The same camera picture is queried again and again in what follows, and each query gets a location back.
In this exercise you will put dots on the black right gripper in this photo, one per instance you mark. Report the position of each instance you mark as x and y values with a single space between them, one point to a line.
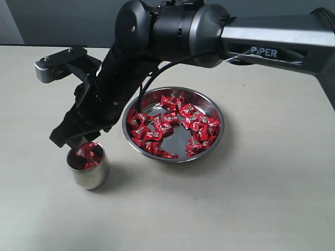
107 92

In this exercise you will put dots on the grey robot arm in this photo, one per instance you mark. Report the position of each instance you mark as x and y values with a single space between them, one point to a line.
193 33

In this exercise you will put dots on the red candies in cup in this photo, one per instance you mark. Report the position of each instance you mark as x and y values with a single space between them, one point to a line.
81 163

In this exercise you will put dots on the steel cup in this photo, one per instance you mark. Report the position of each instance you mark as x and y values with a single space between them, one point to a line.
92 178

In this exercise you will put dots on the metal bowl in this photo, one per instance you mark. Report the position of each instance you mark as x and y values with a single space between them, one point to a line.
209 104

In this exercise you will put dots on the red wrapped candy pile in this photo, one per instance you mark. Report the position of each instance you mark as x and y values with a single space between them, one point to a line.
148 132

